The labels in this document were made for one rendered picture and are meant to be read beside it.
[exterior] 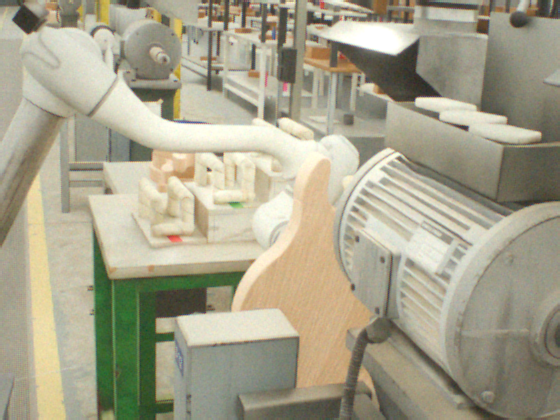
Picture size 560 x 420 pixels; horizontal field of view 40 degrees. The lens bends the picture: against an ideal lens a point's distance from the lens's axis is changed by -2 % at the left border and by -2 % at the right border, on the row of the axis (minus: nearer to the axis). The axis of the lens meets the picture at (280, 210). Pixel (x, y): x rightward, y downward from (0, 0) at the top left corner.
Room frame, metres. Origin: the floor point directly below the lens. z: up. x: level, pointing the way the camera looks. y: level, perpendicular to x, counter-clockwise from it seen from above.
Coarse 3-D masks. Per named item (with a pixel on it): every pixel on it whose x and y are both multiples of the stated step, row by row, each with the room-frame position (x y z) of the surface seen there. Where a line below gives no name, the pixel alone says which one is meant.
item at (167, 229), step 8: (168, 224) 1.87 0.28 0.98; (176, 224) 1.88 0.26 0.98; (184, 224) 1.89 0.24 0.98; (192, 224) 1.89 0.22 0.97; (152, 232) 1.86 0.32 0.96; (160, 232) 1.86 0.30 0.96; (168, 232) 1.86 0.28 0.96; (176, 232) 1.87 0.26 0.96; (184, 232) 1.88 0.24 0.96; (192, 232) 1.89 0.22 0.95
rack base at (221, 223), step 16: (192, 192) 2.03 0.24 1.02; (208, 192) 2.03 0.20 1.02; (208, 208) 1.88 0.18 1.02; (224, 208) 1.89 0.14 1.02; (240, 208) 1.91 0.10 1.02; (256, 208) 1.92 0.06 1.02; (208, 224) 1.88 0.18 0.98; (224, 224) 1.89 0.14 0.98; (240, 224) 1.91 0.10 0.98; (208, 240) 1.88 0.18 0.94; (224, 240) 1.89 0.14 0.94; (240, 240) 1.91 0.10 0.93; (256, 240) 1.93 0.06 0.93
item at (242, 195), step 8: (216, 192) 1.92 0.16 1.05; (224, 192) 1.92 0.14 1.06; (232, 192) 1.93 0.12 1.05; (240, 192) 1.94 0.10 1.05; (248, 192) 1.94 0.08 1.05; (216, 200) 1.91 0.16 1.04; (224, 200) 1.92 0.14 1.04; (232, 200) 1.93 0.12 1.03; (240, 200) 1.93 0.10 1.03; (248, 200) 1.94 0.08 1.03
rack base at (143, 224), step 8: (136, 216) 2.03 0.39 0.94; (136, 224) 1.99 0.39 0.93; (144, 224) 1.97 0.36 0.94; (144, 232) 1.90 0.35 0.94; (200, 232) 1.93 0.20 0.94; (152, 240) 1.84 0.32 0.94; (160, 240) 1.85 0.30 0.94; (168, 240) 1.85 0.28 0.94; (184, 240) 1.86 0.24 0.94; (192, 240) 1.86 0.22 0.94; (200, 240) 1.87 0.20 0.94
